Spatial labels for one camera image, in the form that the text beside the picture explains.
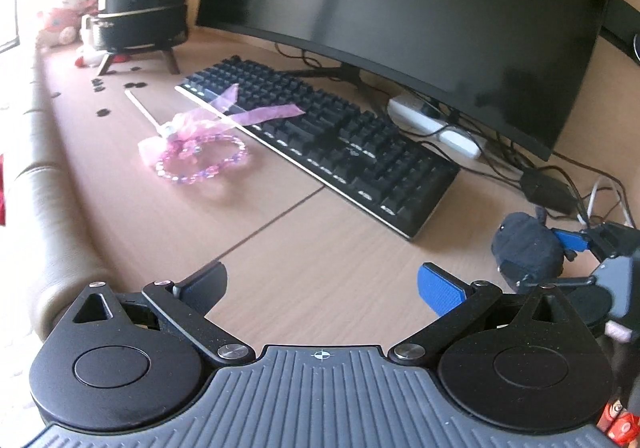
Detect red cloth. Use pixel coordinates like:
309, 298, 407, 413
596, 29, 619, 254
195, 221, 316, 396
0, 153, 8, 226

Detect pink bead bracelet with ribbon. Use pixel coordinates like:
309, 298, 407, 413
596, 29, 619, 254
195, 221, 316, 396
124, 83, 306, 164

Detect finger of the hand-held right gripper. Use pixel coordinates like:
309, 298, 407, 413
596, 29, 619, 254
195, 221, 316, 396
549, 227, 601, 254
517, 275, 598, 290

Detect wooden desktop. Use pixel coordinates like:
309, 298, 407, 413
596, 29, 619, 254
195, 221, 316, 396
30, 23, 640, 429

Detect beige padded desk edge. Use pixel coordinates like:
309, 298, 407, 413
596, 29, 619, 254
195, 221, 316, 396
12, 0, 113, 344

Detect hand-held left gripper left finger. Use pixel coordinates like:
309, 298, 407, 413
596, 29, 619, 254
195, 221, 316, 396
44, 259, 257, 365

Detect red daruma keychain toy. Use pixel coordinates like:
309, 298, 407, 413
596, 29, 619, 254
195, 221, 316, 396
597, 398, 640, 444

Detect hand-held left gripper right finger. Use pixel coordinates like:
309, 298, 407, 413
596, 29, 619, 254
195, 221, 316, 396
390, 261, 598, 365

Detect black mechanical keyboard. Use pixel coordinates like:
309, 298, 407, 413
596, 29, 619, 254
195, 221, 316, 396
174, 57, 461, 241

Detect black plush toy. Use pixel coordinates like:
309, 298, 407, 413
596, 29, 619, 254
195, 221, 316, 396
491, 211, 568, 296

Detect black curved monitor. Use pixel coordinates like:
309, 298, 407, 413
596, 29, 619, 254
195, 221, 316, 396
195, 0, 616, 161

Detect scattered small black discs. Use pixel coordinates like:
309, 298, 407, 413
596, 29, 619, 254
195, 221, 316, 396
47, 66, 148, 119

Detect small white red doll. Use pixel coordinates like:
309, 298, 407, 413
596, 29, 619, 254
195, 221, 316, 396
75, 13, 131, 69

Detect white power strip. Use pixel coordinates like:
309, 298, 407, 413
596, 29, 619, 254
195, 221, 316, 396
387, 95, 488, 160

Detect black power adapter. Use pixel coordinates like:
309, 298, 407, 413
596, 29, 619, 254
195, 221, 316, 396
520, 167, 581, 216

